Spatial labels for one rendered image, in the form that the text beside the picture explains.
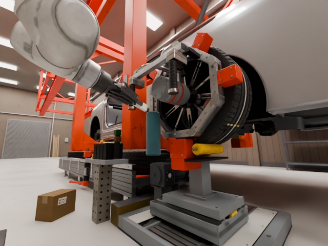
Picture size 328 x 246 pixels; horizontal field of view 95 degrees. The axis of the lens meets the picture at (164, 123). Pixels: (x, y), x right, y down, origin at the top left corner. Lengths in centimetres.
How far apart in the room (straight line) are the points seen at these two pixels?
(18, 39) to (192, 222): 95
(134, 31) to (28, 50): 121
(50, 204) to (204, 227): 114
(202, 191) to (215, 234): 23
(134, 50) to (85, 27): 119
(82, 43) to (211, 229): 85
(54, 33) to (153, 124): 65
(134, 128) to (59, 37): 100
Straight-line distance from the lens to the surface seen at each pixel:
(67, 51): 37
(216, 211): 86
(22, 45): 53
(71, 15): 35
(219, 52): 96
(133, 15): 176
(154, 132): 87
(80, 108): 317
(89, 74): 54
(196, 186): 102
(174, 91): 64
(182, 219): 97
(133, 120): 127
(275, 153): 506
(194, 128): 81
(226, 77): 78
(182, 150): 84
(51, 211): 155
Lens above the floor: 51
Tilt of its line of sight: 10 degrees up
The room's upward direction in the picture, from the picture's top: 1 degrees counter-clockwise
